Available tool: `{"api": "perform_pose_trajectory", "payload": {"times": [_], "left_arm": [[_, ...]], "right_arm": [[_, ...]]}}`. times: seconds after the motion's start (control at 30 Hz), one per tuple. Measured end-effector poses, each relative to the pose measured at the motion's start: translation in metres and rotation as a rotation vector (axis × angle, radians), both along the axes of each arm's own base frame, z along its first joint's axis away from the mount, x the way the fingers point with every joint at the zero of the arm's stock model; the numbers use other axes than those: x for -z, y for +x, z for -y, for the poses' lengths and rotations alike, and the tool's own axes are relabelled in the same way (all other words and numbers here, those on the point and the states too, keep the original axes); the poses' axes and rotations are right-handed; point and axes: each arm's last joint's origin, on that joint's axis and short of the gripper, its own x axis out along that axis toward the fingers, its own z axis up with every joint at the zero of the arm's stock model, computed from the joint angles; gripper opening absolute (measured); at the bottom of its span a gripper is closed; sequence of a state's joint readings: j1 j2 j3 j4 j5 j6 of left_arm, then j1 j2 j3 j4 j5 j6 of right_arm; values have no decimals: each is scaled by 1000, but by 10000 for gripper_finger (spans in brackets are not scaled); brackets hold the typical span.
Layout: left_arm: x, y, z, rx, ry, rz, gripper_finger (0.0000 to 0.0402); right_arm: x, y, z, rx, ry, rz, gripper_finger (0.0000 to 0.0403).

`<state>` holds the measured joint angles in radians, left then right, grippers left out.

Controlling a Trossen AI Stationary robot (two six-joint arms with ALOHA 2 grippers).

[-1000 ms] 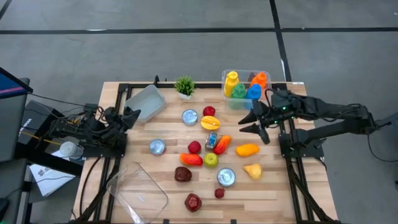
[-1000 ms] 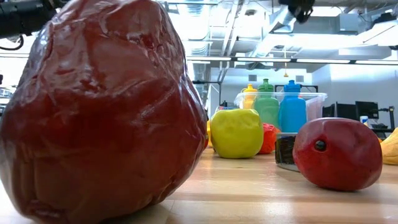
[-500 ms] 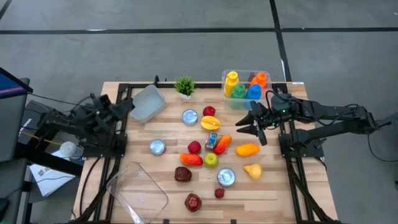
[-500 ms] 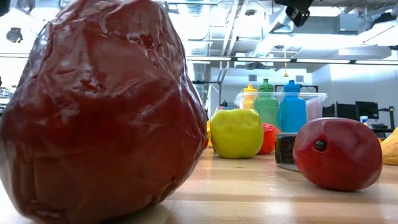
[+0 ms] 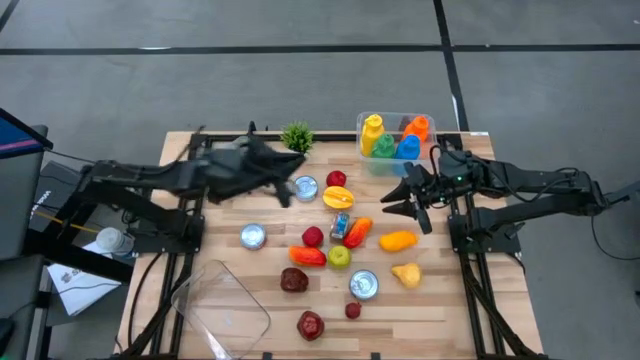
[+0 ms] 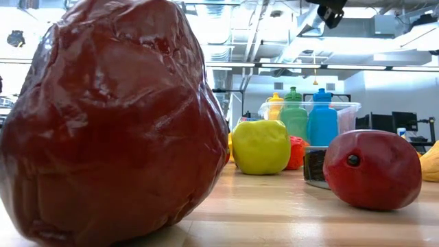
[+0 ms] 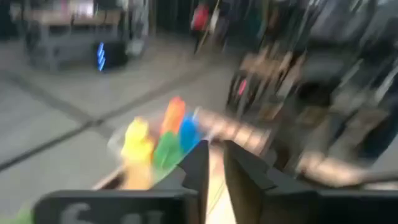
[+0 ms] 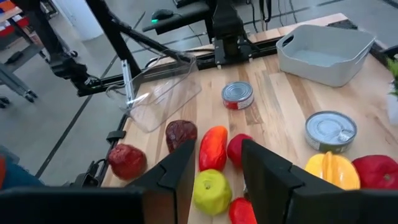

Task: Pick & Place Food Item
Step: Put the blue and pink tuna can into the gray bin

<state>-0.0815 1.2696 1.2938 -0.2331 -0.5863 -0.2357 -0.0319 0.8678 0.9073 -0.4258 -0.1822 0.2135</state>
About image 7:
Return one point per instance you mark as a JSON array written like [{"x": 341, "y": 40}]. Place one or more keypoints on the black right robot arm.
[{"x": 314, "y": 93}]

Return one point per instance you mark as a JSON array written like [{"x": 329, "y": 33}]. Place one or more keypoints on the computer tower three blue fans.
[{"x": 109, "y": 56}]

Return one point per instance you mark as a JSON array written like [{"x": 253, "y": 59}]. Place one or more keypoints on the blue squeeze bottle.
[{"x": 188, "y": 132}]

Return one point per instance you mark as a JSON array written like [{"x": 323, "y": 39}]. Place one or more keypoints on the clear rectangular plastic bin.
[{"x": 115, "y": 144}]

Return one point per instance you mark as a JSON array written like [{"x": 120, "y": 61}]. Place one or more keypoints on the wooden top desk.
[{"x": 46, "y": 17}]

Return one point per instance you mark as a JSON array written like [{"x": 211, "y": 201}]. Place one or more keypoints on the red box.
[{"x": 200, "y": 17}]

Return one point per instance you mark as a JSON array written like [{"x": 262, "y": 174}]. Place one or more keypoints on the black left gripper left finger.
[{"x": 124, "y": 207}]

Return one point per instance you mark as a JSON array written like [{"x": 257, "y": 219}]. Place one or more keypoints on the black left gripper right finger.
[{"x": 295, "y": 208}]

